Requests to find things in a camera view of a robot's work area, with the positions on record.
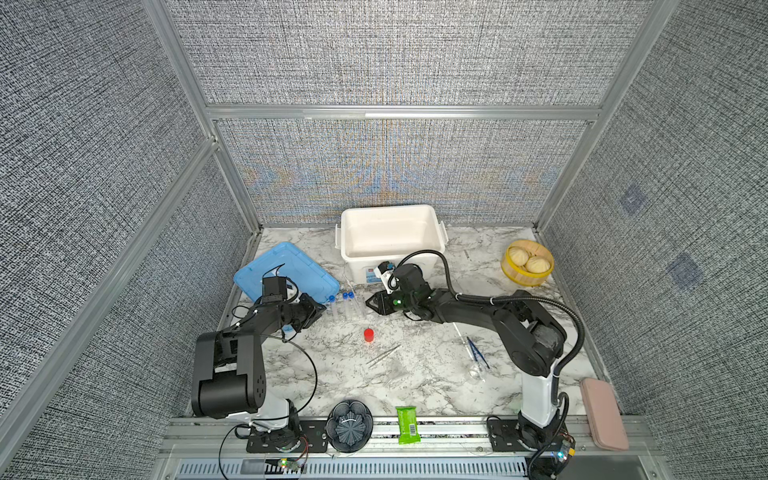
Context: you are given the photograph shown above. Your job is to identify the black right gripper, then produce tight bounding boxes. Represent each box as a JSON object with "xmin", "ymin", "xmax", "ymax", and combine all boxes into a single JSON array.
[{"xmin": 362, "ymin": 289, "xmax": 418, "ymax": 316}]

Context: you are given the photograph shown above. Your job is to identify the blue capped test tube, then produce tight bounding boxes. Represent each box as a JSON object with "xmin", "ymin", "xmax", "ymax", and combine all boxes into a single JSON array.
[
  {"xmin": 342, "ymin": 292, "xmax": 354, "ymax": 318},
  {"xmin": 328, "ymin": 295, "xmax": 338, "ymax": 318}
]

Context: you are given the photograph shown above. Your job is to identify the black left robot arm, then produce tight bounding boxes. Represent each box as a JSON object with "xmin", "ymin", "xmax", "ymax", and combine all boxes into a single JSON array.
[{"xmin": 191, "ymin": 294, "xmax": 326, "ymax": 452}]

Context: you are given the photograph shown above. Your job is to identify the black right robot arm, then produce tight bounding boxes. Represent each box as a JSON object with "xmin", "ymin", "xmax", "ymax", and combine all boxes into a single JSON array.
[{"xmin": 366, "ymin": 264, "xmax": 566, "ymax": 449}]

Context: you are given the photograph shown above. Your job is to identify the clear test tube rack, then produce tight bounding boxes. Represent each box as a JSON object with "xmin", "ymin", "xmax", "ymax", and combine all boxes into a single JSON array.
[{"xmin": 326, "ymin": 291, "xmax": 364, "ymax": 320}]

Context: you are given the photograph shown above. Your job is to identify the blue plastic bin lid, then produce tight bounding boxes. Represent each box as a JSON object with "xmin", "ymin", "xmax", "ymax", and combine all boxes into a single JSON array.
[{"xmin": 234, "ymin": 242, "xmax": 340, "ymax": 304}]

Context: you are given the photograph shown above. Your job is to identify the metal tweezers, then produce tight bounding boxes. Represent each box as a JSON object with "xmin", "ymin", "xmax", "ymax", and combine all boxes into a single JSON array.
[{"xmin": 366, "ymin": 345, "xmax": 401, "ymax": 367}]

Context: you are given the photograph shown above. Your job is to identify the white plastic storage bin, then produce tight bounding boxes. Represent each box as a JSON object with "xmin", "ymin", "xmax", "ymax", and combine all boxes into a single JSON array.
[{"xmin": 335, "ymin": 204, "xmax": 448, "ymax": 285}]

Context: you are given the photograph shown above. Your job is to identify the small clear glass dish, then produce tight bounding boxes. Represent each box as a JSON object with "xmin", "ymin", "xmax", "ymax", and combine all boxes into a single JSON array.
[{"xmin": 468, "ymin": 364, "xmax": 485, "ymax": 383}]

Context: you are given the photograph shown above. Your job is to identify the left steamed bun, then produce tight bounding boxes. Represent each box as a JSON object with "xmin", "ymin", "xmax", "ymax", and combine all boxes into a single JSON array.
[{"xmin": 507, "ymin": 246, "xmax": 530, "ymax": 267}]

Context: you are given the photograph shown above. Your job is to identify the steamed bun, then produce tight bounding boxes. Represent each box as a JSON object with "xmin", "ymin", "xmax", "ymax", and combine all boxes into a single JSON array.
[
  {"xmin": 524, "ymin": 256, "xmax": 551, "ymax": 274},
  {"xmin": 507, "ymin": 246, "xmax": 530, "ymax": 267}
]

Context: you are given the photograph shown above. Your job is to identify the bamboo steamer basket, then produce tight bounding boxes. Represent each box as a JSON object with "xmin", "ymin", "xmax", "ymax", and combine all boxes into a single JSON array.
[{"xmin": 501, "ymin": 240, "xmax": 555, "ymax": 287}]

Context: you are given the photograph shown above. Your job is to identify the right steamed bun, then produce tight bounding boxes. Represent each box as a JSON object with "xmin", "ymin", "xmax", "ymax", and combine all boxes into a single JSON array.
[{"xmin": 524, "ymin": 256, "xmax": 551, "ymax": 274}]

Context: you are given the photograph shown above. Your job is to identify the pink pouch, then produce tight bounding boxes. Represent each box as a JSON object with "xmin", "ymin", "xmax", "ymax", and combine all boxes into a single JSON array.
[{"xmin": 580, "ymin": 378, "xmax": 629, "ymax": 451}]

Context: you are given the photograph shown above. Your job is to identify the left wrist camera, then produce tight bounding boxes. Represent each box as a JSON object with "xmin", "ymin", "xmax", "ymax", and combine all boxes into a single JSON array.
[{"xmin": 261, "ymin": 276, "xmax": 291, "ymax": 304}]

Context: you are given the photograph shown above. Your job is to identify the black corrugated cable hose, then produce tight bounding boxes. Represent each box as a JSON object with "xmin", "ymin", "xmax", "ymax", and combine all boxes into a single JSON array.
[{"xmin": 392, "ymin": 248, "xmax": 586, "ymax": 376}]

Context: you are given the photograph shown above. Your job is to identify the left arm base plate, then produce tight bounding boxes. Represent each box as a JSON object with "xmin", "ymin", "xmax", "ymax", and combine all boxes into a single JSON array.
[{"xmin": 246, "ymin": 419, "xmax": 329, "ymax": 455}]

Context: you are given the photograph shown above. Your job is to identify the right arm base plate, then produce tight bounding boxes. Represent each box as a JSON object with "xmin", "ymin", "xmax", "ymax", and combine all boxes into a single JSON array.
[{"xmin": 486, "ymin": 415, "xmax": 541, "ymax": 452}]

